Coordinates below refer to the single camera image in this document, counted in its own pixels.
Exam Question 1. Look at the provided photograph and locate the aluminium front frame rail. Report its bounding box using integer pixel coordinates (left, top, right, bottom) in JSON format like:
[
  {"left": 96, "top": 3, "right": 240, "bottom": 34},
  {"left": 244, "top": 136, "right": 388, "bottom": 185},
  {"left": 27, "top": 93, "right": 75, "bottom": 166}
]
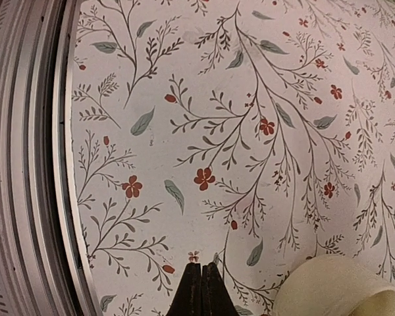
[{"left": 0, "top": 1, "right": 100, "bottom": 315}]

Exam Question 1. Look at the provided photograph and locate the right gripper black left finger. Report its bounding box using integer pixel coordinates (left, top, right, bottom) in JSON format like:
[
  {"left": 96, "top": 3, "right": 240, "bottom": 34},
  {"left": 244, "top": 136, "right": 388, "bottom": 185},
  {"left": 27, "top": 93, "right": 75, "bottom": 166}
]
[{"left": 169, "top": 263, "right": 202, "bottom": 316}]

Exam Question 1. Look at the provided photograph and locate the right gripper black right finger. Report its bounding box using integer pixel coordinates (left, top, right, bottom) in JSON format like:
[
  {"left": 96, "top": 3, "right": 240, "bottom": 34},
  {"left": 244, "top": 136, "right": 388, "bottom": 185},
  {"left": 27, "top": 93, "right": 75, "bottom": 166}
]
[{"left": 201, "top": 263, "right": 236, "bottom": 316}]

